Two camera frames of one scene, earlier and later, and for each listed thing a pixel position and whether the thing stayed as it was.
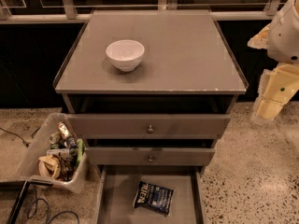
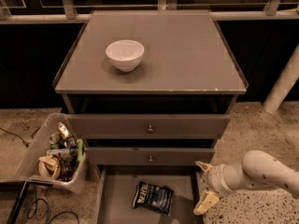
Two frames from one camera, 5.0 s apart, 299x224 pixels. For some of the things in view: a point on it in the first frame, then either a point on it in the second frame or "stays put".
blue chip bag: (153, 198) stays put
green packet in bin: (80, 148) stays put
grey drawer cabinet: (151, 91) stays put
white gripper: (285, 39) to (214, 178)
